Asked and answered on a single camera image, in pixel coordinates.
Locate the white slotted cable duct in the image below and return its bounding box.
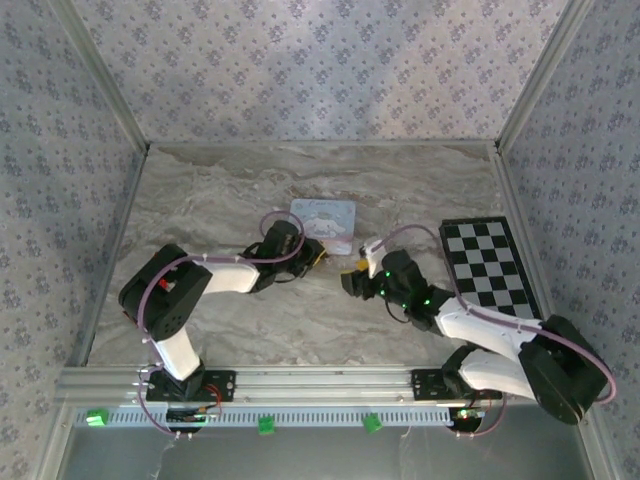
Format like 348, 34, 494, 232
72, 405, 454, 429

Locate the aluminium frame post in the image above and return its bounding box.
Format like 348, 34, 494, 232
47, 0, 152, 154
572, 402, 619, 480
493, 0, 597, 154
37, 404, 76, 480

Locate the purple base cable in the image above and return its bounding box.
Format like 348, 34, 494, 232
135, 367, 224, 441
452, 394, 509, 440

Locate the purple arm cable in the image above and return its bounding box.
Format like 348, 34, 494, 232
369, 223, 616, 405
137, 209, 307, 371

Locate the black grey checkered board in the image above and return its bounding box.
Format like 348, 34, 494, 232
438, 215, 544, 321

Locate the blue cartoon tin box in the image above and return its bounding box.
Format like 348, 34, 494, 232
289, 198, 359, 256

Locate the small controller board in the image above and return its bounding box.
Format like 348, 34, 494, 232
449, 407, 486, 426
167, 405, 224, 426

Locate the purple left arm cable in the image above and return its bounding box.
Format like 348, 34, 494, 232
137, 209, 307, 371

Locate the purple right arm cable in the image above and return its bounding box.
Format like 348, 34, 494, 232
369, 223, 616, 405

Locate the aluminium back rail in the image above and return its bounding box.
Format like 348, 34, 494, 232
147, 141, 499, 150

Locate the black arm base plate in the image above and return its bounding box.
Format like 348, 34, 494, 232
410, 368, 501, 401
144, 369, 237, 404

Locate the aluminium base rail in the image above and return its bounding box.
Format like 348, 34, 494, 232
54, 367, 599, 405

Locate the aluminium side rail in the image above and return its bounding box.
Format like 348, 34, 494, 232
489, 144, 571, 366
74, 144, 151, 369

